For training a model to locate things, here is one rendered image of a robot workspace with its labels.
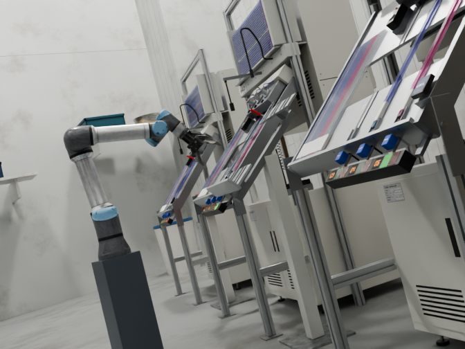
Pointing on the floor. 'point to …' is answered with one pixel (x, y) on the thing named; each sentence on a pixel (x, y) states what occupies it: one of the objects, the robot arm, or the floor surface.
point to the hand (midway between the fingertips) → (213, 155)
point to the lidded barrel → (177, 244)
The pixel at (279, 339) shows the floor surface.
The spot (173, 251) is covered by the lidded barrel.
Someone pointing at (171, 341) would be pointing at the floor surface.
